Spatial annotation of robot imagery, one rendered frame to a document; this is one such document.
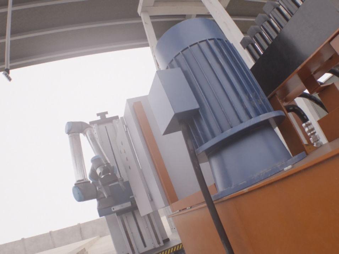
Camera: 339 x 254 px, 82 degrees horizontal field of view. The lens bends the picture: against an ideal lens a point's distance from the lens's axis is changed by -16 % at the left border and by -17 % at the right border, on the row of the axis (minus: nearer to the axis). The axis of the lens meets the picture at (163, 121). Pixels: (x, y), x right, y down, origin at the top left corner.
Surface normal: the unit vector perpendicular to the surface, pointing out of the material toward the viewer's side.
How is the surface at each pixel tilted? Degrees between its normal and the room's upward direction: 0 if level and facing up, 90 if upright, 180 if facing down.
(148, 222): 90
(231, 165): 84
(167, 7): 180
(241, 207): 90
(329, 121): 90
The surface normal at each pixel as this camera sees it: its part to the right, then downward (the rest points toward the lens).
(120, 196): 0.24, -0.45
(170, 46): -0.65, -0.05
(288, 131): -0.91, 0.22
